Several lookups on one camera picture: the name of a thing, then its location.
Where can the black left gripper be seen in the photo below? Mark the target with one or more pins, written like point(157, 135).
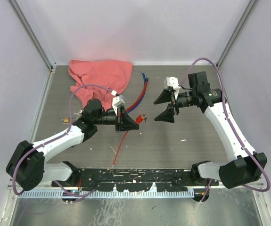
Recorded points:
point(124, 121)

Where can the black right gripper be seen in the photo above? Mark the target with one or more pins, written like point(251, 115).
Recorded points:
point(167, 115)

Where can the red cable padlock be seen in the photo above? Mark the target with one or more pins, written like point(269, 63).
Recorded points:
point(134, 126)

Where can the silver key with ring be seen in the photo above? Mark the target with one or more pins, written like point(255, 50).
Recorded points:
point(144, 117)

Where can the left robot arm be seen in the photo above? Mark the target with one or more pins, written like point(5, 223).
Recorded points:
point(29, 164)

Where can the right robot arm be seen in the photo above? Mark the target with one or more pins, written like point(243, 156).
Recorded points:
point(244, 163)

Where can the pink cloth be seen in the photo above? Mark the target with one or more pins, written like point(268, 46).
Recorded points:
point(111, 74)

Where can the brass padlock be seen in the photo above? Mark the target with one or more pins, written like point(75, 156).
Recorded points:
point(66, 120)

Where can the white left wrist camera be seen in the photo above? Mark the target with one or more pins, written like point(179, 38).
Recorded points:
point(117, 101)

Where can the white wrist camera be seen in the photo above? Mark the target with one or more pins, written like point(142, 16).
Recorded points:
point(171, 82)
point(117, 101)

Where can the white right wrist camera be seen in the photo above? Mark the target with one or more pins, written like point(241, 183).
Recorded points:
point(171, 82)

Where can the red cable lock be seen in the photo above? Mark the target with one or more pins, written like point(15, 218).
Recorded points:
point(138, 101)

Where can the blue cable lock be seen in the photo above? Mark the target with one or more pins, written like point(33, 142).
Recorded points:
point(143, 75)

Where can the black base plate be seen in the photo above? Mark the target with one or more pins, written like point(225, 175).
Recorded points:
point(132, 180)

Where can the slotted cable duct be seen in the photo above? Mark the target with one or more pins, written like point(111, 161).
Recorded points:
point(152, 193)

